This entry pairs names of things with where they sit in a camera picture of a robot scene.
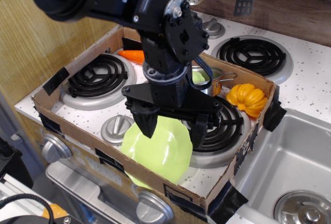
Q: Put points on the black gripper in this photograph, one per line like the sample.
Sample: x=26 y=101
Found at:
x=179 y=100

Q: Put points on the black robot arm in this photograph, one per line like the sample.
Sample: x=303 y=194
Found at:
x=172 y=38

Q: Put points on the green toy broccoli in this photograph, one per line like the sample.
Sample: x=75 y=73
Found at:
x=197 y=77

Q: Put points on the small steel pan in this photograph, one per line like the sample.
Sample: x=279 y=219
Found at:
x=218 y=75

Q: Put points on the light green plastic plate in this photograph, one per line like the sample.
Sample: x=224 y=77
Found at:
x=167 y=153

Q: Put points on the front right black burner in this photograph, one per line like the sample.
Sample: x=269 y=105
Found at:
x=221 y=143

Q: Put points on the black burner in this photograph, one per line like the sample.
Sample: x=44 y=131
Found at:
x=98 y=85
x=221 y=143
x=258 y=54

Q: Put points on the grey stovetop knob front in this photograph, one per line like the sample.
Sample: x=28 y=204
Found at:
x=114 y=129

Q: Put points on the grey stovetop knob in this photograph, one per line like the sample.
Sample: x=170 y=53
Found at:
x=214 y=29
x=114 y=129

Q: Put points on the orange toy carrot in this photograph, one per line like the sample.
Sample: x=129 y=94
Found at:
x=136 y=56

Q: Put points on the orange toy pumpkin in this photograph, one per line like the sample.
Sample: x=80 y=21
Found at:
x=247 y=98

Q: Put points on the front left black burner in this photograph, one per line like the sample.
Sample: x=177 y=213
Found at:
x=98 y=85

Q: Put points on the silver oven knob right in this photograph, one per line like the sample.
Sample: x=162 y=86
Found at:
x=152 y=209

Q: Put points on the silver oven knob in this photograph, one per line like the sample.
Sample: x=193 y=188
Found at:
x=54 y=149
x=152 y=209

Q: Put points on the grey stovetop knob back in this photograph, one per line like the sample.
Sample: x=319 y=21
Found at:
x=214 y=29

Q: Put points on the back right black burner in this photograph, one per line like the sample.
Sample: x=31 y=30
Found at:
x=258 y=54

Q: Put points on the cardboard fence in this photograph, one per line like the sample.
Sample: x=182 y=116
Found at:
x=109 y=164

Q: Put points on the silver oven knob left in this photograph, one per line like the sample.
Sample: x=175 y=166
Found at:
x=54 y=149

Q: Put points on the steel sink basin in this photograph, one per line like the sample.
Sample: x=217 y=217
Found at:
x=294 y=156

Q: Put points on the hanging grey slotted spatula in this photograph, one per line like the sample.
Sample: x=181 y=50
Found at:
x=243 y=8

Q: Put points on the orange object lower left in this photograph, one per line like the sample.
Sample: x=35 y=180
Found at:
x=58 y=212

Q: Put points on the steel sink drain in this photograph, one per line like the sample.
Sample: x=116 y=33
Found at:
x=301 y=206

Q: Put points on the silver oven door handle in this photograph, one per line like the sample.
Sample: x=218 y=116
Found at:
x=92 y=199

